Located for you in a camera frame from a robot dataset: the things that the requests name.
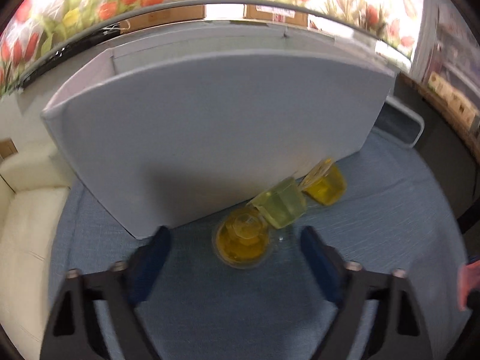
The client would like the grey framed speaker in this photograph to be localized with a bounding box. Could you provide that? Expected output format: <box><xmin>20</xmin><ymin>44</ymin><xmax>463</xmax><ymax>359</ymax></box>
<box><xmin>372</xmin><ymin>95</ymin><xmax>425</xmax><ymax>149</ymax></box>

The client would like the pale green jelly cup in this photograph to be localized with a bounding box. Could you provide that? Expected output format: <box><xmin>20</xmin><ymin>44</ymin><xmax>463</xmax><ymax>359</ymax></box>
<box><xmin>249</xmin><ymin>177</ymin><xmax>307</xmax><ymax>229</ymax></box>

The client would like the wooden side shelf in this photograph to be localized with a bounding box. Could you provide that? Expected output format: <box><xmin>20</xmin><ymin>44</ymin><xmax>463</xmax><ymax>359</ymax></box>
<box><xmin>398</xmin><ymin>70</ymin><xmax>480</xmax><ymax>159</ymax></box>

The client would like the cardboard box on sill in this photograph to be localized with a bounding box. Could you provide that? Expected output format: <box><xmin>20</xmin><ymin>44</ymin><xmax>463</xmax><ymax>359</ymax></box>
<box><xmin>243</xmin><ymin>4</ymin><xmax>308</xmax><ymax>28</ymax></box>

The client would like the blue tablecloth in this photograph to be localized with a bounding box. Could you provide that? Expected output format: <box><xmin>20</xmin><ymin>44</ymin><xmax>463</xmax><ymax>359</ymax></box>
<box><xmin>48</xmin><ymin>130</ymin><xmax>470</xmax><ymax>360</ymax></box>

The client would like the orange jelly cup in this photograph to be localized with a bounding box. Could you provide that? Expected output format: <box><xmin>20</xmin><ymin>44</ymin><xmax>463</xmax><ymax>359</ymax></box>
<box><xmin>212</xmin><ymin>205</ymin><xmax>272</xmax><ymax>269</ymax></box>
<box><xmin>299</xmin><ymin>158</ymin><xmax>347</xmax><ymax>206</ymax></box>

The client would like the white storage box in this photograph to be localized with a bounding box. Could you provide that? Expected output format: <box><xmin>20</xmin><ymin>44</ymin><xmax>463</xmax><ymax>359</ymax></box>
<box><xmin>41</xmin><ymin>22</ymin><xmax>395</xmax><ymax>239</ymax></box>

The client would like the cream leather sofa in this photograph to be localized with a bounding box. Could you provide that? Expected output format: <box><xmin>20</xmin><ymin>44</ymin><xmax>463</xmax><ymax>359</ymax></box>
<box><xmin>1</xmin><ymin>143</ymin><xmax>74</xmax><ymax>359</ymax></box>

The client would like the right hand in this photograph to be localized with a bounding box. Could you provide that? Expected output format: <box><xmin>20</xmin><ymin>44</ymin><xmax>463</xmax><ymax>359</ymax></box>
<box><xmin>457</xmin><ymin>260</ymin><xmax>480</xmax><ymax>311</ymax></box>

